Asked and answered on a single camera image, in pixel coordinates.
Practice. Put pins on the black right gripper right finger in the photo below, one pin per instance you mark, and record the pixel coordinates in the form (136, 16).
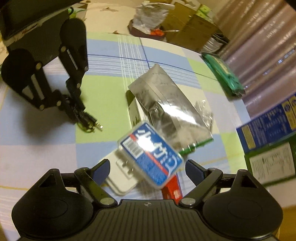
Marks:
(204, 179)

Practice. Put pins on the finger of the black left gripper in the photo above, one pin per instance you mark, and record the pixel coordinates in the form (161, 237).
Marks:
(72, 76)
(24, 75)

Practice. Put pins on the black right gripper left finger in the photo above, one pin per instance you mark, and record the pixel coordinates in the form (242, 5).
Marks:
(90, 179)

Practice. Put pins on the clear box blue label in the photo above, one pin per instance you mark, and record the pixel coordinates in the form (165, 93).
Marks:
(150, 155)

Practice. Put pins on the white plastic bag clutter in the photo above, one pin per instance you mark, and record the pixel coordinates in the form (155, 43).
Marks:
(148, 19)

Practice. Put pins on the white power adapter plug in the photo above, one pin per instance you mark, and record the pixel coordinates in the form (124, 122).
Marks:
(123, 178)

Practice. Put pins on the small red packet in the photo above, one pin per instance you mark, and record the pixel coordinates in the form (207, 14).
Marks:
(172, 190)

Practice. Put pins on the silver foil bag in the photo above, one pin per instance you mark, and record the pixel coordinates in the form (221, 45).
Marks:
(156, 80)

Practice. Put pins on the checkered tablecloth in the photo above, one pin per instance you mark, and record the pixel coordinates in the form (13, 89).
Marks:
(34, 141)

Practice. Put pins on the tall green carton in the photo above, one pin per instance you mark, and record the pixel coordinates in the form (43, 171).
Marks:
(273, 164)

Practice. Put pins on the tall blue carton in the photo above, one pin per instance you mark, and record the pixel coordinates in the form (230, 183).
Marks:
(270, 127)

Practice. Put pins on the green snack packet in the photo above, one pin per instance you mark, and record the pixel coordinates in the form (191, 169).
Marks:
(227, 79)

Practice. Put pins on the pile of cardboard boxes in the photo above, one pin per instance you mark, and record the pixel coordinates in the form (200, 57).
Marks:
(190, 25)

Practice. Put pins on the pink curtain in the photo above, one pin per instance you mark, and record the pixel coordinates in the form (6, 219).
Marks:
(261, 50)

